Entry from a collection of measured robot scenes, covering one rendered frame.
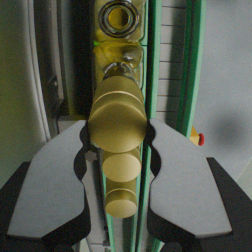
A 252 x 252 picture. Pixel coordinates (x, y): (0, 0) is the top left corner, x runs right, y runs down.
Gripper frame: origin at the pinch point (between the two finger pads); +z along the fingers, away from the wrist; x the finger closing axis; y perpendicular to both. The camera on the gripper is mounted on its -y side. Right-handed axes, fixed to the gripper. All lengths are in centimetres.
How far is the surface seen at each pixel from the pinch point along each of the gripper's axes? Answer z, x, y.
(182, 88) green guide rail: 28.2, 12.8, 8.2
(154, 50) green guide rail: 22.1, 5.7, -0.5
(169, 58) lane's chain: 30.6, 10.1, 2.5
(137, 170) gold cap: 2.4, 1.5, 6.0
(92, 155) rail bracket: 17.6, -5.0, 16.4
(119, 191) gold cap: 3.5, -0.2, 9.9
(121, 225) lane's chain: 31, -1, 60
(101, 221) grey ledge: 31, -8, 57
